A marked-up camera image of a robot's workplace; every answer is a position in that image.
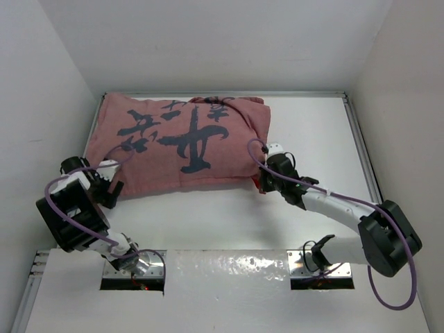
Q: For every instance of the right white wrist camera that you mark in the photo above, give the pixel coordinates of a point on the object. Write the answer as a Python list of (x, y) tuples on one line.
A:
[(274, 148)]

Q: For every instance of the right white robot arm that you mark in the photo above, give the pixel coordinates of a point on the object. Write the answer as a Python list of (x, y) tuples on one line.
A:
[(386, 237)]

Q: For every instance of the red patterned pillowcase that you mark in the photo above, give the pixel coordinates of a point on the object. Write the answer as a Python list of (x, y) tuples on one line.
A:
[(172, 143)]

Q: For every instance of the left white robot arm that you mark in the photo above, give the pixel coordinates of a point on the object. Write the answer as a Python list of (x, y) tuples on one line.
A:
[(71, 209)]

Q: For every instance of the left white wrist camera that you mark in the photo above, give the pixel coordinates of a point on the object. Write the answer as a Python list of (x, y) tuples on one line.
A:
[(107, 169)]

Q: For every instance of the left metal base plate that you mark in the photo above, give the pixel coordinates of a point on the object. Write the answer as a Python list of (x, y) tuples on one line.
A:
[(147, 265)]

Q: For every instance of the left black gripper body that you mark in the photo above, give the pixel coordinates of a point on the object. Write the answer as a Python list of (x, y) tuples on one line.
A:
[(99, 188)]

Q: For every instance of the white front cover board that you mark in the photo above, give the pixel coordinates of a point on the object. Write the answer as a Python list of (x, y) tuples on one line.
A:
[(209, 291)]

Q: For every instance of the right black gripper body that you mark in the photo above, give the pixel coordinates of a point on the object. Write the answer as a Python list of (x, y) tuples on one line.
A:
[(268, 184)]

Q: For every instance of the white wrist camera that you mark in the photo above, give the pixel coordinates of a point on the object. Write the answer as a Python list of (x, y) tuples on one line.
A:
[(274, 148), (107, 169)]

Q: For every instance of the aluminium table frame rail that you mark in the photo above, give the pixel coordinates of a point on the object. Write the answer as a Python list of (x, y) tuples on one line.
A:
[(319, 128)]

